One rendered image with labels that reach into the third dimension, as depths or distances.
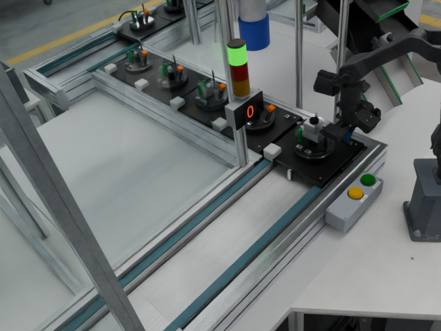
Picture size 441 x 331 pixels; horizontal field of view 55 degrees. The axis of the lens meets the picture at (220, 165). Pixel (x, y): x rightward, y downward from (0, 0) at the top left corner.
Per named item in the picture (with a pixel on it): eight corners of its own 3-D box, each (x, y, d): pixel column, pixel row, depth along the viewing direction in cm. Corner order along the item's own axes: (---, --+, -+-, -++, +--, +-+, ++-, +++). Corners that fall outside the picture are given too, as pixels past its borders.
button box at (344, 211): (381, 192, 135) (384, 178, 131) (344, 234, 126) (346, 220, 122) (361, 182, 139) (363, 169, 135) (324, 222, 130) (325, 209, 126)
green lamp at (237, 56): (251, 59, 115) (249, 43, 112) (238, 67, 113) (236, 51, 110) (237, 54, 118) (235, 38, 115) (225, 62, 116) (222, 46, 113)
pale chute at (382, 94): (394, 107, 152) (403, 104, 148) (369, 123, 147) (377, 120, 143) (356, 38, 151) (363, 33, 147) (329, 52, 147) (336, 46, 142)
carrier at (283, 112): (302, 121, 159) (302, 92, 150) (260, 155, 148) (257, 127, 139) (253, 100, 173) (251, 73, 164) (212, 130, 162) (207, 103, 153)
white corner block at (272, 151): (281, 155, 146) (281, 147, 144) (273, 163, 144) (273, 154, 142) (271, 150, 149) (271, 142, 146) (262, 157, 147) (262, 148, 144)
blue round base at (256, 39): (276, 41, 224) (275, 14, 214) (256, 54, 217) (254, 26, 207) (254, 34, 233) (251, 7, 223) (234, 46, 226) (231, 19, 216)
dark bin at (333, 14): (398, 56, 139) (409, 39, 133) (370, 71, 135) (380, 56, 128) (341, 0, 148) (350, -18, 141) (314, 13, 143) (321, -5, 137)
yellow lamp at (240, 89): (253, 90, 122) (252, 75, 119) (241, 99, 120) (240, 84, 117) (241, 85, 125) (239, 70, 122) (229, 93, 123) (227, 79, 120)
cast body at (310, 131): (325, 136, 140) (326, 119, 135) (317, 143, 138) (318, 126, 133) (304, 127, 144) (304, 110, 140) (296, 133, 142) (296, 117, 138)
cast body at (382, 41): (393, 56, 138) (404, 41, 132) (384, 61, 137) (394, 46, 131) (376, 39, 141) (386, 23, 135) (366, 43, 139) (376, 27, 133)
